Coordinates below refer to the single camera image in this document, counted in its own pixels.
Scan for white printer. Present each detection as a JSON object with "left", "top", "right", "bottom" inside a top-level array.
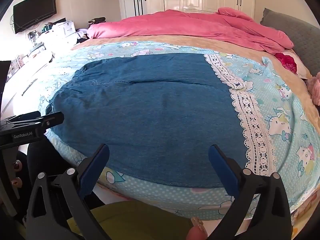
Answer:
[{"left": 53, "top": 21, "right": 76, "bottom": 39}]

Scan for pink plush toy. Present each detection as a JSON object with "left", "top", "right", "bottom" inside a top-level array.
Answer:
[{"left": 307, "top": 72, "right": 320, "bottom": 105}]

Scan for dark folded cloth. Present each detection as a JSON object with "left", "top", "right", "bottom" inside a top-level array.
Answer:
[{"left": 88, "top": 17, "right": 107, "bottom": 27}]

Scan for pink duvet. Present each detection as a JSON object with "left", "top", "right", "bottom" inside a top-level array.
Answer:
[{"left": 87, "top": 7, "right": 295, "bottom": 55}]

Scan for cartoon cat printed bed sheet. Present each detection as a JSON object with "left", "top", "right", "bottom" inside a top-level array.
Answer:
[{"left": 37, "top": 40, "right": 318, "bottom": 220}]

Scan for blue denim pants lace trim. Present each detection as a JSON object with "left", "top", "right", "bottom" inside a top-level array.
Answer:
[{"left": 46, "top": 53, "right": 277, "bottom": 188}]

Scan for person's left hand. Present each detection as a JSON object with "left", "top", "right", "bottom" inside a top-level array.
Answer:
[{"left": 12, "top": 160, "right": 24, "bottom": 187}]

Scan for person's black trousers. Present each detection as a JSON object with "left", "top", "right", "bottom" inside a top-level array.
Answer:
[{"left": 26, "top": 140, "right": 78, "bottom": 180}]

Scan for person's right hand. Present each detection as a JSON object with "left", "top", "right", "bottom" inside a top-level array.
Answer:
[{"left": 186, "top": 217, "right": 208, "bottom": 240}]

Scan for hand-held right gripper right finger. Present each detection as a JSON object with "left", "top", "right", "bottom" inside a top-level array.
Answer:
[{"left": 208, "top": 144, "right": 293, "bottom": 240}]

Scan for black wall television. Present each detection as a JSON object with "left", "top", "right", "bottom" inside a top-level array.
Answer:
[{"left": 12, "top": 0, "right": 57, "bottom": 34}]

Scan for red floral pillow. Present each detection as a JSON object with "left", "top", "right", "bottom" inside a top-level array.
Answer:
[{"left": 274, "top": 49, "right": 313, "bottom": 79}]

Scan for white desk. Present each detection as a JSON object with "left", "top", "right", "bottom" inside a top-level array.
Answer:
[{"left": 0, "top": 37, "right": 77, "bottom": 120}]

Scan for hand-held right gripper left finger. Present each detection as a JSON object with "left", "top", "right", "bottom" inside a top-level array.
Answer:
[{"left": 26, "top": 144, "right": 110, "bottom": 240}]

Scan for grey padded headboard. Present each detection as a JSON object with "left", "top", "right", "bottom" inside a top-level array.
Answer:
[{"left": 260, "top": 8, "right": 320, "bottom": 63}]

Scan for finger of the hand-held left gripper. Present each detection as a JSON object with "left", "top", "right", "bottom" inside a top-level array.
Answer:
[
  {"left": 5, "top": 111, "right": 42, "bottom": 123},
  {"left": 7, "top": 112, "right": 65, "bottom": 131}
]

